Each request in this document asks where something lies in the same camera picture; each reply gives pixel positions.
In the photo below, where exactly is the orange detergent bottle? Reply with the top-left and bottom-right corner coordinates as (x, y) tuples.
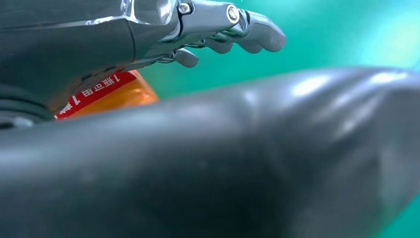
(53, 69), (160, 120)

